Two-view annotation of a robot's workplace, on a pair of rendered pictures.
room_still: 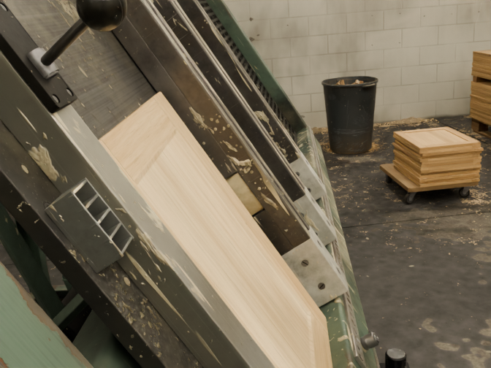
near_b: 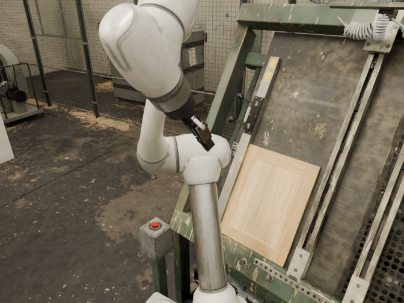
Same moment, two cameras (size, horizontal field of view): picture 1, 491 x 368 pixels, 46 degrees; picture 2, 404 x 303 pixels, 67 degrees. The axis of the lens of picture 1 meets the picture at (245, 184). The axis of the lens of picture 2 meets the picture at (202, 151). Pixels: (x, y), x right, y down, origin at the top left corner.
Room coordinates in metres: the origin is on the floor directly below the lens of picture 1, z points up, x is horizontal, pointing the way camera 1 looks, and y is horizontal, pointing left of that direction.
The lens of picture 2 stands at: (1.19, -1.16, 1.99)
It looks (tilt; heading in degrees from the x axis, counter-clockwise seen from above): 27 degrees down; 126
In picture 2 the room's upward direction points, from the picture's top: straight up
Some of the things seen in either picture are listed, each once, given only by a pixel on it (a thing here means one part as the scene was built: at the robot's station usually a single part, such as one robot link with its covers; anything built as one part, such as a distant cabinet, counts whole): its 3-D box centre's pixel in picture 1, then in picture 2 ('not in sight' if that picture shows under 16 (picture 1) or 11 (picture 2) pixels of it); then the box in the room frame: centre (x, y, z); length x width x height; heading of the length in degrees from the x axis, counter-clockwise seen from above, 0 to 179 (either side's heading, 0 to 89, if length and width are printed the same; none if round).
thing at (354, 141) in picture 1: (350, 115); not in sight; (5.23, -1.02, 0.33); 0.52 x 0.51 x 0.65; 5
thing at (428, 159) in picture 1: (427, 163); not in sight; (3.96, -1.32, 0.20); 0.61 x 0.53 x 0.40; 5
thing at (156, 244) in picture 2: not in sight; (156, 239); (0.26, -0.30, 0.84); 0.12 x 0.12 x 0.18; 85
